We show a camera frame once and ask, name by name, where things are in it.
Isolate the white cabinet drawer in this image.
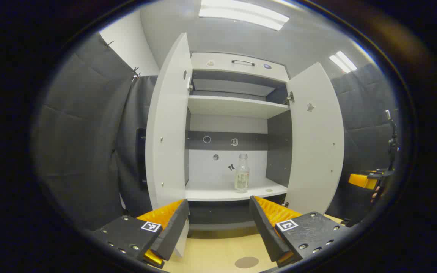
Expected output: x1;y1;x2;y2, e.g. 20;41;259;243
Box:
190;52;289;82

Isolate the white cabinet door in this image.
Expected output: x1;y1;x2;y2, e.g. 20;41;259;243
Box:
284;62;345;216
145;32;193;258

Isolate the clear plastic bottle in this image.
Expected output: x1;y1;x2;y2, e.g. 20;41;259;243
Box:
234;153;250;194

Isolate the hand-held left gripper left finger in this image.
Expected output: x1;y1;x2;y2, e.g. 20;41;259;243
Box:
91;199;190;269

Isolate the white and grey cabinet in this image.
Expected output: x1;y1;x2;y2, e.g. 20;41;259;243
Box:
184;51;293;232

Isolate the black backdrop cloth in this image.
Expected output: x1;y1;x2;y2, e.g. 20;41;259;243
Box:
32;32;159;232
325;63;399;224

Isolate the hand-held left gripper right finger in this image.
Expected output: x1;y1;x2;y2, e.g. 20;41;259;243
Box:
249;195;351;268

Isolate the thin black stand pole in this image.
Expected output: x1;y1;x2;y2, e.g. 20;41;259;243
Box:
385;110;399;172

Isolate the small ceiling light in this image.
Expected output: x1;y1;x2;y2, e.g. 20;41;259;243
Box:
329;51;358;74

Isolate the black left door handle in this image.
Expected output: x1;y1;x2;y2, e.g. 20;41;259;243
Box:
136;128;147;187

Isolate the round brown coaster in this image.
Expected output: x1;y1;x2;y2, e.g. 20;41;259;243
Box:
235;257;259;269

